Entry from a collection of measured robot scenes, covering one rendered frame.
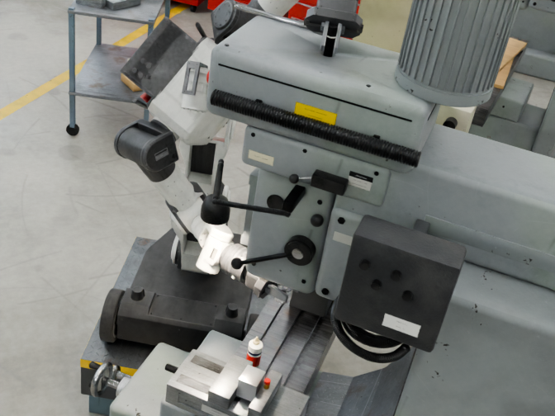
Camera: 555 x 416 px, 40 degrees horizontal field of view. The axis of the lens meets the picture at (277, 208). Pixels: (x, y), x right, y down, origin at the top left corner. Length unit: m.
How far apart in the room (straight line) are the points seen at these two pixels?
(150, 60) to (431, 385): 1.13
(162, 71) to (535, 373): 1.22
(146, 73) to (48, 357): 1.71
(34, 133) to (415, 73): 3.81
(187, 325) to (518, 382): 1.44
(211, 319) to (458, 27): 1.67
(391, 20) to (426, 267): 2.18
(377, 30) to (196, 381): 1.94
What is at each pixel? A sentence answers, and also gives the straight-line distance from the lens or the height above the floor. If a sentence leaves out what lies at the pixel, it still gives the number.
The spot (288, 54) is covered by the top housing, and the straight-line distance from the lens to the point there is 1.63.
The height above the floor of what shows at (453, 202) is 1.70.
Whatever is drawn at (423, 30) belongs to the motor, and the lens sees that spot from 1.53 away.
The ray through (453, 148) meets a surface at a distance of 1.69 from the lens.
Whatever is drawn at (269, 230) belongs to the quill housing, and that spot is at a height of 1.47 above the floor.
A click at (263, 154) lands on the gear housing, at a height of 1.67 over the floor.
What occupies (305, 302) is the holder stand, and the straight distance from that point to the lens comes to 2.42.
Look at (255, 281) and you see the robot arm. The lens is 2.00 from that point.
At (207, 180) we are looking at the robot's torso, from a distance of 2.62.
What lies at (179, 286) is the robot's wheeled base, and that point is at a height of 0.57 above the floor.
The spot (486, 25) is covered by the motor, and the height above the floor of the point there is 2.06.
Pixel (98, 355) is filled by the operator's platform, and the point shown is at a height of 0.40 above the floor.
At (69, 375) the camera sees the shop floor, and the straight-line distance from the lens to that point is 3.45.
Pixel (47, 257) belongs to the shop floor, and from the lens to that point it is 4.05.
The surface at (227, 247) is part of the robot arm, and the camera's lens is 2.07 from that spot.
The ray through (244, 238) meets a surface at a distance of 1.95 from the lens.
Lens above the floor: 2.51
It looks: 34 degrees down
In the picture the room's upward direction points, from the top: 10 degrees clockwise
